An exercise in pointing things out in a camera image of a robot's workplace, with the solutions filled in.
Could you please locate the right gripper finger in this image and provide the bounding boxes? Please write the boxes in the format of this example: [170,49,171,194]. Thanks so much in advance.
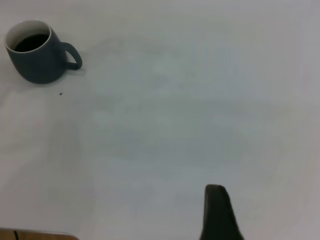
[198,184,245,240]

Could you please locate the dark grey coffee mug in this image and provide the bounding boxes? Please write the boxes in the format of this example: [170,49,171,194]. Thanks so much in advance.
[5,19,83,85]

